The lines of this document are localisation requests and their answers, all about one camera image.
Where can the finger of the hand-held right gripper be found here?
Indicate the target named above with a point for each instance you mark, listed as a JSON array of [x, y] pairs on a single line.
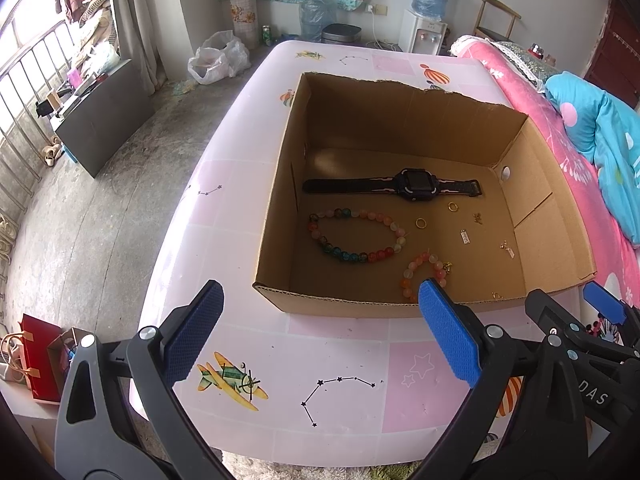
[[545, 310], [605, 305]]

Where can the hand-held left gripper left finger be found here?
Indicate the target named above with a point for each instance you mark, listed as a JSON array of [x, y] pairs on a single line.
[[192, 335]]

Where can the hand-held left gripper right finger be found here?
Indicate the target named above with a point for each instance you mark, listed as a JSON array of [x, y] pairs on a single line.
[[450, 335]]

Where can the small silver pink earring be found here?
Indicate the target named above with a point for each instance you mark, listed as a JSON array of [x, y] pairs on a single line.
[[509, 251]]

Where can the gold clip charm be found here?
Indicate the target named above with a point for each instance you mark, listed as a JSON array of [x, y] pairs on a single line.
[[448, 265]]

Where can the small silver bar pendant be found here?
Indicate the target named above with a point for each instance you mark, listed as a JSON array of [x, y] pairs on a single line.
[[465, 237]]

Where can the small gold charm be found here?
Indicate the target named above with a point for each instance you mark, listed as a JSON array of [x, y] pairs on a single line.
[[478, 218]]

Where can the brown cardboard box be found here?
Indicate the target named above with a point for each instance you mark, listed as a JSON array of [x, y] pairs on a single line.
[[380, 125]]

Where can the black smartwatch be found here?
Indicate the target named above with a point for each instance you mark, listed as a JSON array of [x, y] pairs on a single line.
[[417, 185]]

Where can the red gift bag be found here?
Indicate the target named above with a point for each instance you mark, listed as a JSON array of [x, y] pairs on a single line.
[[37, 365]]

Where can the blue dotted quilt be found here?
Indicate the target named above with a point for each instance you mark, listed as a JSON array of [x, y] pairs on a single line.
[[600, 125]]

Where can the pink floral quilt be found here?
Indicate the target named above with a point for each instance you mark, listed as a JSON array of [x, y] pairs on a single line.
[[555, 130]]

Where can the pair of beige shoes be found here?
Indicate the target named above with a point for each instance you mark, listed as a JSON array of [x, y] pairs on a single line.
[[52, 154]]

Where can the dark low cabinet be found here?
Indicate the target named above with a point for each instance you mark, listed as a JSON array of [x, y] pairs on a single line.
[[105, 120]]

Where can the lace-edged floral pillow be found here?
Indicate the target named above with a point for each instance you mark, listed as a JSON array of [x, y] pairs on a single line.
[[520, 57]]

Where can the small red object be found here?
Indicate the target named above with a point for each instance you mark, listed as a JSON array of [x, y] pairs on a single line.
[[537, 51]]

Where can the dark wooden door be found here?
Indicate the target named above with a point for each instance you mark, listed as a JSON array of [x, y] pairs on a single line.
[[617, 45]]

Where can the white plastic bag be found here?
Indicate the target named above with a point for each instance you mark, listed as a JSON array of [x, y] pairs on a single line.
[[215, 60]]

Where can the small pink container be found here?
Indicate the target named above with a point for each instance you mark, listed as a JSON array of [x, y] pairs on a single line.
[[75, 78]]

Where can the white water dispenser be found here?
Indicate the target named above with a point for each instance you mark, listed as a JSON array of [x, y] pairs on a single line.
[[417, 32]]

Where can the wooden chair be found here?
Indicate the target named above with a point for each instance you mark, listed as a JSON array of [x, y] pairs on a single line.
[[501, 6]]

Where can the green drink can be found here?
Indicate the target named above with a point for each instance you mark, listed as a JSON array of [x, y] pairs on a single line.
[[267, 36]]

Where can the grey pedal bin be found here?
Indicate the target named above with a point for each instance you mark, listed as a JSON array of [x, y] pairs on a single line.
[[340, 34]]

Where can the rolled floral sheet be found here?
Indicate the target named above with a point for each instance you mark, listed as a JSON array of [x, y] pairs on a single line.
[[242, 10]]

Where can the grey curtain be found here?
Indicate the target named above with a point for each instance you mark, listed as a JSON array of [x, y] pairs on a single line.
[[137, 10]]

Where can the metal window railing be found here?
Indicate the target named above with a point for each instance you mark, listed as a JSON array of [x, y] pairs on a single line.
[[37, 42]]

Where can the clear water jug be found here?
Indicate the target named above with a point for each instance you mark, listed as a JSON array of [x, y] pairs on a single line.
[[312, 17]]

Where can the white wall socket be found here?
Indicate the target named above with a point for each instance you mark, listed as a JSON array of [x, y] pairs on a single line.
[[379, 9]]

